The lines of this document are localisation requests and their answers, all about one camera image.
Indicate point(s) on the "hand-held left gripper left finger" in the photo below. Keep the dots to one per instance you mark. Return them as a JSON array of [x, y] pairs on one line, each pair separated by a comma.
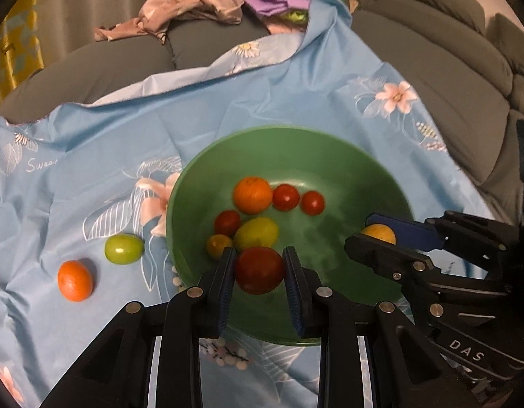
[[226, 293]]

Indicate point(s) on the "orange-yellow tomato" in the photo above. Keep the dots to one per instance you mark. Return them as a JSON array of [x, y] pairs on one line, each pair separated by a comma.
[[217, 244]]

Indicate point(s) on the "pink crumpled cloth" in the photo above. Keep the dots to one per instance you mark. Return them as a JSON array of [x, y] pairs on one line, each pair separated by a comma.
[[189, 0]]

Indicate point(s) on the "blue floral bed sheet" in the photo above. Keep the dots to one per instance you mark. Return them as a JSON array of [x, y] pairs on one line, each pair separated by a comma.
[[96, 157]]

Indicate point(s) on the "large green-yellow tomato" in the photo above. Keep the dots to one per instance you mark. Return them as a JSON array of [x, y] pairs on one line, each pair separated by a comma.
[[256, 233]]

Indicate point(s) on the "small red tomato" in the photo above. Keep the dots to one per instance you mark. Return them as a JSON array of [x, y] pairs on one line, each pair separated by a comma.
[[227, 223], [286, 196], [312, 202]]

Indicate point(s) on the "small green tomato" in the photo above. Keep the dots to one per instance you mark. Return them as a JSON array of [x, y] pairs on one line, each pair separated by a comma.
[[123, 249]]

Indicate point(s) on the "purple cloth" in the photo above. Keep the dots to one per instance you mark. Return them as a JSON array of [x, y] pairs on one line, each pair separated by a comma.
[[270, 2]]

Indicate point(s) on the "yellow patterned curtain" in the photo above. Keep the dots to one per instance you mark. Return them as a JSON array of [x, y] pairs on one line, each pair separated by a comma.
[[15, 42]]

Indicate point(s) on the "large red tomato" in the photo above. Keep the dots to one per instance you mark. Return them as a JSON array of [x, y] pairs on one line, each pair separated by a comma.
[[259, 270]]

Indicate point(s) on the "grey sofa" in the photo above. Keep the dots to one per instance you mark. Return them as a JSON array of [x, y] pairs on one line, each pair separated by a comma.
[[436, 72]]

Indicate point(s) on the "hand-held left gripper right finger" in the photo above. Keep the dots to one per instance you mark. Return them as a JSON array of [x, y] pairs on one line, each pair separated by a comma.
[[292, 293]]

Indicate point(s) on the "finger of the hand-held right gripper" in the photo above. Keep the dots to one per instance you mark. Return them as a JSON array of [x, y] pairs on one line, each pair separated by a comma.
[[411, 230], [385, 253]]

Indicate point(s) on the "ridged orange mandarin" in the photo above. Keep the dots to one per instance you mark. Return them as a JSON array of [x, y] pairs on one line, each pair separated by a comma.
[[253, 195]]

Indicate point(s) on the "round orange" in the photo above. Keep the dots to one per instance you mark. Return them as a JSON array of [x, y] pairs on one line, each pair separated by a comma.
[[75, 280]]

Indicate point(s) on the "yellow tomato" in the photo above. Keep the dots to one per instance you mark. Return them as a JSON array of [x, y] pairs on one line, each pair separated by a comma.
[[379, 233]]

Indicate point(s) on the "green plastic bowl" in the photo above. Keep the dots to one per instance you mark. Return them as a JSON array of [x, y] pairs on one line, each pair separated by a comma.
[[330, 178]]

